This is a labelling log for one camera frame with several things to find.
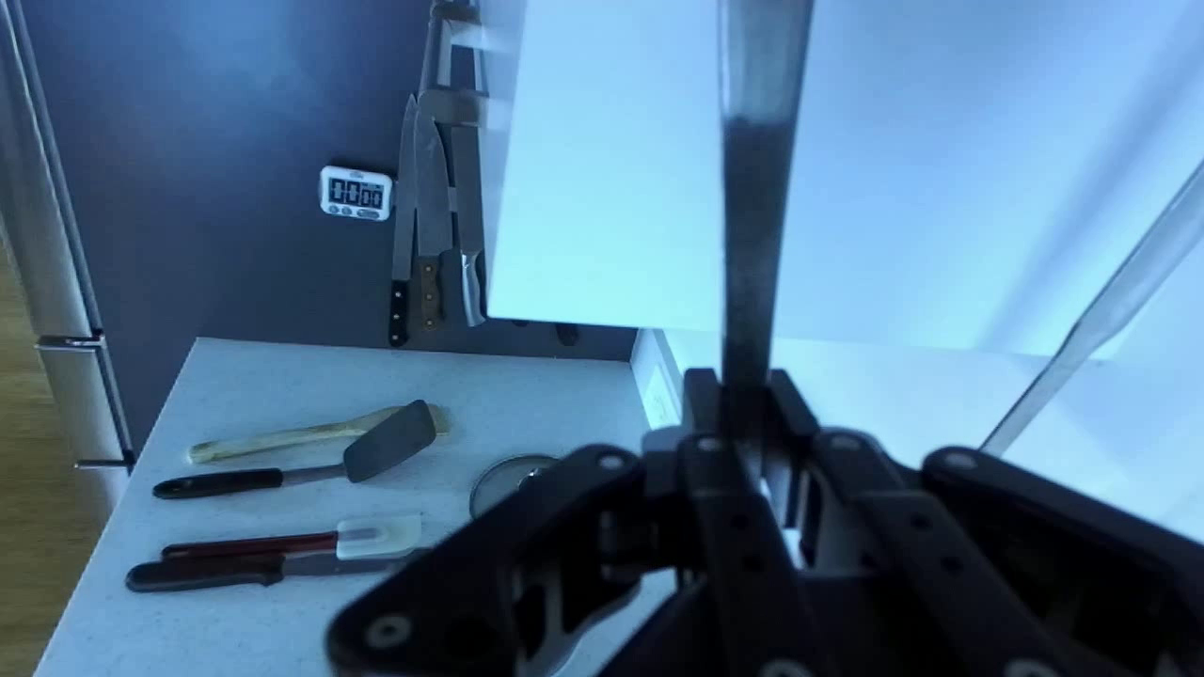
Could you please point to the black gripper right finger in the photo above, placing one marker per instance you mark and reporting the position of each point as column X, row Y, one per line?
column 951, row 566

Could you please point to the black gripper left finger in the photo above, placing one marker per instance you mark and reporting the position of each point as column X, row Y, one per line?
column 716, row 551

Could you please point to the glass pot lid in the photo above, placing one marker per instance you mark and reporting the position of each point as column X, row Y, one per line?
column 509, row 482

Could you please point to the silver metal rod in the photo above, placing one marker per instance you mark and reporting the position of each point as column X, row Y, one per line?
column 1104, row 306

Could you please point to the white digital timer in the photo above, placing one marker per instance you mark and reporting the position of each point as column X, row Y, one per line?
column 354, row 192

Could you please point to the stainless steel refrigerator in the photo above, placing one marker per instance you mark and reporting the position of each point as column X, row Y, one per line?
column 51, row 251

